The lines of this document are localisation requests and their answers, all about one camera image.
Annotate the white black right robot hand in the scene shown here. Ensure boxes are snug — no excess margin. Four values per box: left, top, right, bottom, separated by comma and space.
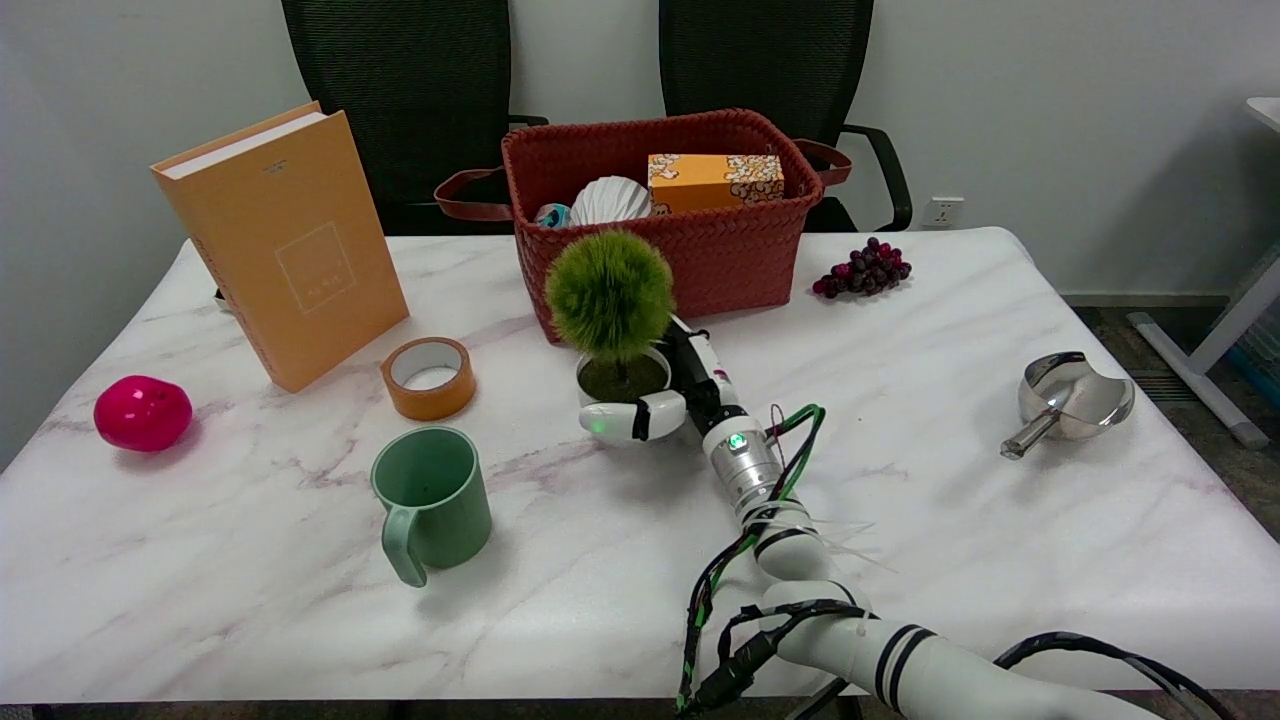
578, 318, 747, 444

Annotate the green ball plant white pot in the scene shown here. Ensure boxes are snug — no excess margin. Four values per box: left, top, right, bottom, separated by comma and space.
545, 229, 676, 407

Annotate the red woven basket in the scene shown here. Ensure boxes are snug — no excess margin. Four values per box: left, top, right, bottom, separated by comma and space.
434, 108, 853, 344

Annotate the orange patterned box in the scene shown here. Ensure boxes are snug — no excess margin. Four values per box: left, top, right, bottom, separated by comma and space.
647, 153, 786, 214

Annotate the white pleated ball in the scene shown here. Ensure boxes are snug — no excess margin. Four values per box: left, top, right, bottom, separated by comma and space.
570, 176, 654, 227

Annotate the dark purple grape bunch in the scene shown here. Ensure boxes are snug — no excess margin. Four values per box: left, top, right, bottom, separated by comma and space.
812, 237, 913, 300

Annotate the green mug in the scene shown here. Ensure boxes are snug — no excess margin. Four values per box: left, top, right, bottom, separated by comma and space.
370, 426, 493, 588

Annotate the orange tape roll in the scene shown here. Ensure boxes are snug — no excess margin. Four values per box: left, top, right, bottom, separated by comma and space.
380, 336, 478, 422

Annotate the black mesh office chair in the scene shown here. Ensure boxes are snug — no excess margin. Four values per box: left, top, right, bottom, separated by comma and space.
658, 0, 914, 233
281, 0, 549, 237

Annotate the steel scoop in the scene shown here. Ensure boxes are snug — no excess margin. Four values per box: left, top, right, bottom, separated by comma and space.
1000, 351, 1137, 461

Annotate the orange hardcover book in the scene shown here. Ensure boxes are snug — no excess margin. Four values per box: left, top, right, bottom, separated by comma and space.
150, 101, 411, 394

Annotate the white side desk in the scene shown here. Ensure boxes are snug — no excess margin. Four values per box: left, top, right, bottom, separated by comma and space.
1128, 97, 1280, 449

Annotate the magenta ball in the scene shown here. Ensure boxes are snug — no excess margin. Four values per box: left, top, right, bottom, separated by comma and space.
94, 375, 194, 453

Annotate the black green robot cable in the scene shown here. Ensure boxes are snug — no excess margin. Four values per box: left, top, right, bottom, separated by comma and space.
675, 403, 827, 717

